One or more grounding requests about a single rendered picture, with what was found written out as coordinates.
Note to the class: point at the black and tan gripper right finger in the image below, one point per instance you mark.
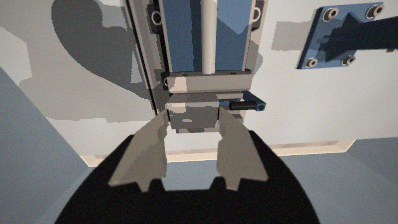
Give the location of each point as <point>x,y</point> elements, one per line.
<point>250,166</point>

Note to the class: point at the grey metal block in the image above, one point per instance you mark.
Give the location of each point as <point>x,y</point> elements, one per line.
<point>188,111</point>

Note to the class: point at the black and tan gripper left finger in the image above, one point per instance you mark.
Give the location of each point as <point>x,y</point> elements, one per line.
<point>126,171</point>

